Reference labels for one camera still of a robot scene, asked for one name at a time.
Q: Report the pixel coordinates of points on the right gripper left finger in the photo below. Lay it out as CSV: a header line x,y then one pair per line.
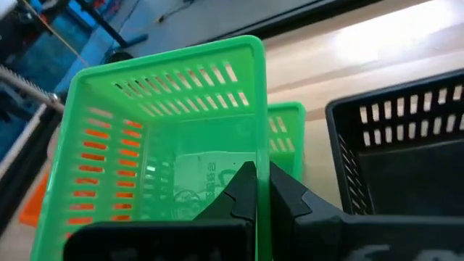
x,y
217,239

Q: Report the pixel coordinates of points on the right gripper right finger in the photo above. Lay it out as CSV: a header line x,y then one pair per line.
x,y
344,239

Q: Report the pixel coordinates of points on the green plastic basket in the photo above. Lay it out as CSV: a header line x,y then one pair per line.
x,y
286,159
217,130

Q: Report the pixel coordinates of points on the black plastic basket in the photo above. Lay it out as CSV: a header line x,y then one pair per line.
x,y
417,174

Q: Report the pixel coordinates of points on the orange plastic basket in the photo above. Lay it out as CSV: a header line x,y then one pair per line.
x,y
34,206

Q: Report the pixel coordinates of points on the black metal floor stand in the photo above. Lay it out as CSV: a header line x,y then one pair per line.
x,y
105,25

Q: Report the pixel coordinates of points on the black aluminium rig frame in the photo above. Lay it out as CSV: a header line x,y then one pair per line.
x,y
32,156

